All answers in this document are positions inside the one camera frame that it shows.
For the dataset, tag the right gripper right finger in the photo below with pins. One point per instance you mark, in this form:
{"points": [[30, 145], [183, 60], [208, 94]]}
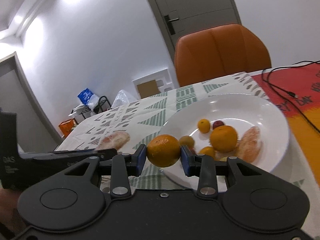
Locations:
{"points": [[206, 169]]}

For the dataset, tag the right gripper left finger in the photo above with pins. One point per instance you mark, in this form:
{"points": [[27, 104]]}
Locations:
{"points": [[120, 168]]}

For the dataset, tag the small yellow kumquat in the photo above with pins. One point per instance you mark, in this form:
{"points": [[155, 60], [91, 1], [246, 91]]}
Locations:
{"points": [[208, 150], [204, 126]]}

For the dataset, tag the large orange back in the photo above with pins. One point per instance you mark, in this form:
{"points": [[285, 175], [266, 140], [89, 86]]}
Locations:
{"points": [[224, 139]]}

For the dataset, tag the large orange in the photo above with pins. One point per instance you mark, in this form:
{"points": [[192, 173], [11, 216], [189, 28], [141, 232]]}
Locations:
{"points": [[163, 151], [224, 139]]}

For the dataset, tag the large orange front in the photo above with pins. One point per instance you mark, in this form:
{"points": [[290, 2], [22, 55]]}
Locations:
{"points": [[163, 151]]}

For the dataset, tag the peeled pomelo segment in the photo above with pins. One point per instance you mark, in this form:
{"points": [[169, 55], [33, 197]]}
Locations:
{"points": [[250, 145]]}

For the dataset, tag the person's left hand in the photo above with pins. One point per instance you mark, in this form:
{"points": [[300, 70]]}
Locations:
{"points": [[11, 222]]}

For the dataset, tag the peeled pomelo piece back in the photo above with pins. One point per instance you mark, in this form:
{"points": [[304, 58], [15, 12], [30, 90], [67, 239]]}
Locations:
{"points": [[114, 141]]}

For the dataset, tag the grey door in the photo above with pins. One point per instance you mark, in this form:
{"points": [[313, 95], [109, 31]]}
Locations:
{"points": [[34, 133], [194, 15]]}

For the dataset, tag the patterned tablecloth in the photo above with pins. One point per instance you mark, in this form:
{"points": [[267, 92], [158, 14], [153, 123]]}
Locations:
{"points": [[143, 120]]}

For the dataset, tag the orange paper bag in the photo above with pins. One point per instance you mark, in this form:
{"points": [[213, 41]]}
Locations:
{"points": [[66, 127]]}

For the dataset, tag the white ceramic plate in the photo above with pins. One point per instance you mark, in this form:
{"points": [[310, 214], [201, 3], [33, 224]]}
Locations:
{"points": [[233, 125]]}

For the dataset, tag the clear plastic bag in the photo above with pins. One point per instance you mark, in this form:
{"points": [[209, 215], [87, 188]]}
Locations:
{"points": [[122, 98]]}

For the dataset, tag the blue white plastic bag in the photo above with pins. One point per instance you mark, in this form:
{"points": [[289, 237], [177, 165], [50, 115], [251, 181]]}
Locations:
{"points": [[88, 98]]}

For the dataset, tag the brown cardboard piece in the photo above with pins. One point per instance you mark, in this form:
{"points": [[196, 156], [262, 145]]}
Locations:
{"points": [[148, 89]]}

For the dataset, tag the white foam packaging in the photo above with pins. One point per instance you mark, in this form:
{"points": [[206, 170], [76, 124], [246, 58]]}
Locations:
{"points": [[162, 77]]}

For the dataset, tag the orange chair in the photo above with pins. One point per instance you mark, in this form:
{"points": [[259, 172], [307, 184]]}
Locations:
{"points": [[219, 51]]}

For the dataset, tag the red orange mat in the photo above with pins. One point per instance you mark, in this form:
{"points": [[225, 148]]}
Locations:
{"points": [[295, 91]]}

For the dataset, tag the black door handle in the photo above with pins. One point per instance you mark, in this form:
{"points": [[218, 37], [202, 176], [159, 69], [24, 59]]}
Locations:
{"points": [[169, 22]]}

